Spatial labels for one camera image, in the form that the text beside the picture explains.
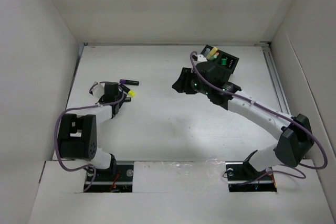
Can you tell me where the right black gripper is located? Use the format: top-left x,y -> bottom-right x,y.
172,67 -> 211,95

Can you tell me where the blue pastel highlighter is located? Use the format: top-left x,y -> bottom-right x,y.
204,48 -> 210,56

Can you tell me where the green pastel highlighter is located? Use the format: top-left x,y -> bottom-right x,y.
211,53 -> 219,60

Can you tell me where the yellow pastel highlighter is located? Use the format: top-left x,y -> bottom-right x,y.
206,47 -> 218,59

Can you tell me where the black green-capped highlighter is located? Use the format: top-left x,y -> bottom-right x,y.
221,58 -> 227,66

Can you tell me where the yellow-capped black marker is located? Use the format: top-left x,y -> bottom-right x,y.
119,84 -> 136,98

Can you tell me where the black purple-capped marker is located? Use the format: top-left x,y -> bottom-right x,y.
119,79 -> 140,86

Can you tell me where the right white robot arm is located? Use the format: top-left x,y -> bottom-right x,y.
172,62 -> 314,179

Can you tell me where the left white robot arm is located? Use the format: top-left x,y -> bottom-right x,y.
54,82 -> 127,180

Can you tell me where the black two-compartment organizer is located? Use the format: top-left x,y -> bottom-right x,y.
201,45 -> 239,81

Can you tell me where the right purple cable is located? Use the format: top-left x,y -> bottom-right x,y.
189,50 -> 329,186

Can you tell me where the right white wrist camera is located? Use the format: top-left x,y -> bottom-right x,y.
192,54 -> 207,62

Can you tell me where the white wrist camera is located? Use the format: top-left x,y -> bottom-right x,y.
89,82 -> 105,100
192,54 -> 207,62

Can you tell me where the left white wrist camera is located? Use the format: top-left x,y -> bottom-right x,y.
89,82 -> 105,100

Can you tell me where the aluminium side rail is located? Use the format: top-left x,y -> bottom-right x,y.
260,42 -> 291,114

